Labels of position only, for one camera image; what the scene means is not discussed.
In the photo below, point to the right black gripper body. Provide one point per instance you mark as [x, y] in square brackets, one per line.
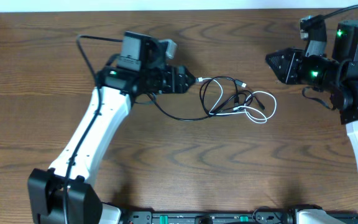
[317, 72]

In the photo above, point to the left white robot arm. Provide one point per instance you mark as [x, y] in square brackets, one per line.
[64, 192]

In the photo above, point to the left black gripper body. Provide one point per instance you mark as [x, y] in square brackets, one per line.
[169, 79]

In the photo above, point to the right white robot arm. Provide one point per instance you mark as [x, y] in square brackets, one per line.
[337, 75]

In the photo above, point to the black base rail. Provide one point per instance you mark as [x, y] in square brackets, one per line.
[261, 216]

